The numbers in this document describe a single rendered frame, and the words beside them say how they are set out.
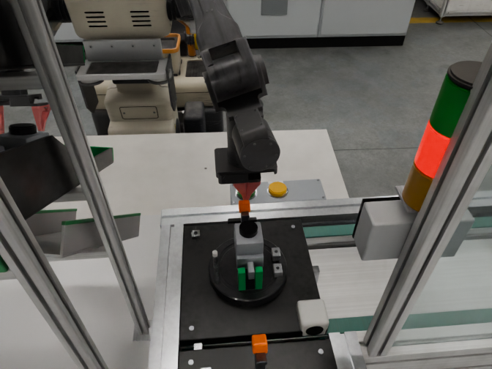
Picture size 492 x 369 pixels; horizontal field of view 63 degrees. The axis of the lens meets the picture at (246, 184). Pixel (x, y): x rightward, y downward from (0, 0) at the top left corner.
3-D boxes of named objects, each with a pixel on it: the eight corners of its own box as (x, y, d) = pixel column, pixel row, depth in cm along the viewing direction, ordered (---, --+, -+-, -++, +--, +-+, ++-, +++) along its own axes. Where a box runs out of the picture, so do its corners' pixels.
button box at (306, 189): (230, 201, 96) (229, 182, 91) (317, 196, 97) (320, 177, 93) (231, 223, 90) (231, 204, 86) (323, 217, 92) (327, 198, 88)
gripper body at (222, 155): (277, 176, 67) (280, 140, 62) (216, 181, 66) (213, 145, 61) (271, 152, 71) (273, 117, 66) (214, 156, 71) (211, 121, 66)
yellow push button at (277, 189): (267, 187, 91) (267, 181, 90) (284, 187, 92) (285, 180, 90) (269, 200, 89) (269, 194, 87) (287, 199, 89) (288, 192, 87)
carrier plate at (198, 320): (184, 232, 82) (183, 225, 81) (300, 225, 84) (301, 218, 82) (179, 346, 65) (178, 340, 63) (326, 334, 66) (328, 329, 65)
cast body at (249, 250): (233, 239, 71) (233, 213, 66) (258, 238, 71) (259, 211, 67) (237, 280, 65) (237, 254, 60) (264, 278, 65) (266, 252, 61)
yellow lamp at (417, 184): (395, 185, 47) (406, 152, 44) (436, 182, 47) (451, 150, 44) (411, 217, 43) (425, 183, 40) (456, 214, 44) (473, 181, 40)
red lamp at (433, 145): (407, 151, 44) (420, 113, 40) (451, 149, 44) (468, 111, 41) (425, 182, 40) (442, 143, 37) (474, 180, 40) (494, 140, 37)
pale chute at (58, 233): (72, 231, 77) (74, 208, 78) (139, 236, 77) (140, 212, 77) (-40, 250, 49) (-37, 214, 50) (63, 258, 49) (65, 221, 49)
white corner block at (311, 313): (294, 312, 69) (296, 299, 66) (321, 310, 69) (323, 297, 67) (299, 338, 66) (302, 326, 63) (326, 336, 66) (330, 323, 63)
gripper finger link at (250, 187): (261, 211, 72) (261, 173, 66) (220, 215, 71) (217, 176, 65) (256, 186, 77) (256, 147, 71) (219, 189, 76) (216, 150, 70)
